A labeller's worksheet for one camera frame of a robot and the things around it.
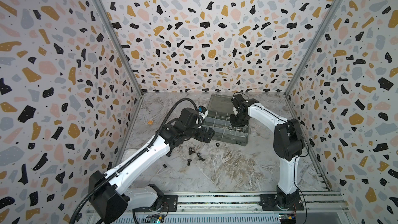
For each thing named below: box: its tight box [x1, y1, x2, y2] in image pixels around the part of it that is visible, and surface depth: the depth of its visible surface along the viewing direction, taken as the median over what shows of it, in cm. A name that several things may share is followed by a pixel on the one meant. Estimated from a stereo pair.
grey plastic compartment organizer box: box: [203, 93, 250, 147], surface depth 100 cm
